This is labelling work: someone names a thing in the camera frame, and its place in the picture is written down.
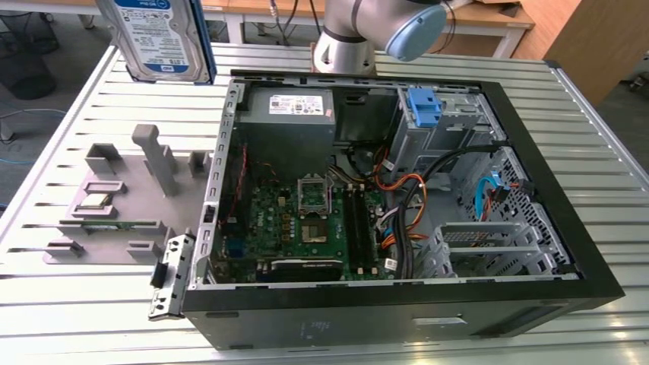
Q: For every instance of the hard disk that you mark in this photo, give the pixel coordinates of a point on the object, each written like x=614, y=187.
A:
x=153, y=42

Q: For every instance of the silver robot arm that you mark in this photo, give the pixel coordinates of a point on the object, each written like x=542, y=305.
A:
x=345, y=49

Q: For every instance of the metal disk bay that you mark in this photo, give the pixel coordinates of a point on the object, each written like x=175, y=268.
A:
x=487, y=249

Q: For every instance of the green motherboard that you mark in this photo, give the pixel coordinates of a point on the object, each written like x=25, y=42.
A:
x=274, y=213

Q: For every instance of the grey power supply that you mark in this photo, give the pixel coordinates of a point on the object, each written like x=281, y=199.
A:
x=285, y=144

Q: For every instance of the black RAM slot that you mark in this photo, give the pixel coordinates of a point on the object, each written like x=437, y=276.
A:
x=351, y=228

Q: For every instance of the CPU socket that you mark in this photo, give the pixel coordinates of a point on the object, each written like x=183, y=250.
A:
x=315, y=232

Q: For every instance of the black graphics card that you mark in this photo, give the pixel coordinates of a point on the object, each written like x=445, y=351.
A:
x=305, y=268

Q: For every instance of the blue plastic drive carrier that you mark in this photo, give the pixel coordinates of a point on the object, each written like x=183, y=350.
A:
x=423, y=110

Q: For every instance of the metal drive cage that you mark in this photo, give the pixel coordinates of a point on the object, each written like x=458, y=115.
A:
x=459, y=114

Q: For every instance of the black PC case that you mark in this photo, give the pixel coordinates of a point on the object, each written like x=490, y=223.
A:
x=355, y=323

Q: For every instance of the grey parts rack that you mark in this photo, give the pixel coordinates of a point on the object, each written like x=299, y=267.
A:
x=133, y=213

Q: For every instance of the silver CPU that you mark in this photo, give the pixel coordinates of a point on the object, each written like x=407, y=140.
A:
x=98, y=201

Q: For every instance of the green RAM stick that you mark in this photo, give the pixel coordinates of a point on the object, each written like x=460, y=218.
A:
x=102, y=227

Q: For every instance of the wooden top desk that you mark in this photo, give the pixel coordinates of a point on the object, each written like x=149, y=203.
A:
x=265, y=5
x=476, y=43

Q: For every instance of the black round bin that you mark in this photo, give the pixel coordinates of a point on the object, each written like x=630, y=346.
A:
x=31, y=80

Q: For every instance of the wooden cabinet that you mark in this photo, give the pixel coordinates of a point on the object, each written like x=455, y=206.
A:
x=599, y=45

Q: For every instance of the black mesh basket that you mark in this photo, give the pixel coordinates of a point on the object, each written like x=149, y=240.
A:
x=31, y=36

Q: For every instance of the silver case rear bracket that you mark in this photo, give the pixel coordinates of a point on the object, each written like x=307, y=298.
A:
x=175, y=273

